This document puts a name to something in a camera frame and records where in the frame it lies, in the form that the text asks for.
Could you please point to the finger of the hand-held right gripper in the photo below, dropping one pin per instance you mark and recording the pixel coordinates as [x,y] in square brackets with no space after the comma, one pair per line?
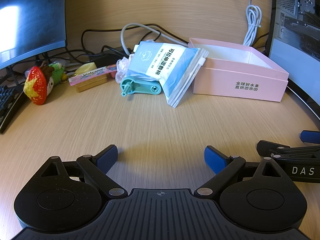
[310,136]
[277,147]

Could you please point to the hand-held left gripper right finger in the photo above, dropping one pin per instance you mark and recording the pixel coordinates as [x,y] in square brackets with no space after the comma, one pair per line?
[214,159]

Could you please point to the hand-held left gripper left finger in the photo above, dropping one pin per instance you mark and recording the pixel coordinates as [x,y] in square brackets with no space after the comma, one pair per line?
[108,158]

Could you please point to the pink cardboard box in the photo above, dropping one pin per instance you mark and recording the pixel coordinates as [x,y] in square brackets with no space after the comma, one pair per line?
[237,85]

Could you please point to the pink labelled strip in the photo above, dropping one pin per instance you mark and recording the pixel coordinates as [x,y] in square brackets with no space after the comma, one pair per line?
[87,76]

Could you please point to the clear plastic wrapper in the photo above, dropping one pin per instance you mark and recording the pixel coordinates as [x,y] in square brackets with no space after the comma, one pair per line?
[122,67]

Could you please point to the green crocheted toy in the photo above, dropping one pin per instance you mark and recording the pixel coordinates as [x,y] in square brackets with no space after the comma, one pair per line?
[58,71]

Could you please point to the crocheted strawberry doll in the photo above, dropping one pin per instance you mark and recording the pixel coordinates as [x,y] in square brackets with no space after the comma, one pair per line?
[36,86]

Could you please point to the blue pack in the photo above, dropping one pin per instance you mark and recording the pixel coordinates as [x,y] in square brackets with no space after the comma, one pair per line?
[152,62]

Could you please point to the wooden block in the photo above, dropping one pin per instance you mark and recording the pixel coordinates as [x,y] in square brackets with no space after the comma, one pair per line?
[91,85]

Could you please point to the teal plastic crank part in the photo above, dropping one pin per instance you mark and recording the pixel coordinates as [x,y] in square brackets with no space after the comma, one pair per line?
[142,87]

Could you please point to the black power adapter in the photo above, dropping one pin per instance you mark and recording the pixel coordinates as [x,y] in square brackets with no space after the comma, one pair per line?
[107,55]

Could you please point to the black keyboard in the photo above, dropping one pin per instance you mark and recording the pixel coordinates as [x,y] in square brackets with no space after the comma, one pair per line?
[8,105]

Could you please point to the glass-sided computer case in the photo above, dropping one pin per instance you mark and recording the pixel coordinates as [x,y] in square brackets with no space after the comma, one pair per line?
[292,17]

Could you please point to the black computer monitor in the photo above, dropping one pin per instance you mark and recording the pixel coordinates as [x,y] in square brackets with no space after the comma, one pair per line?
[30,17]

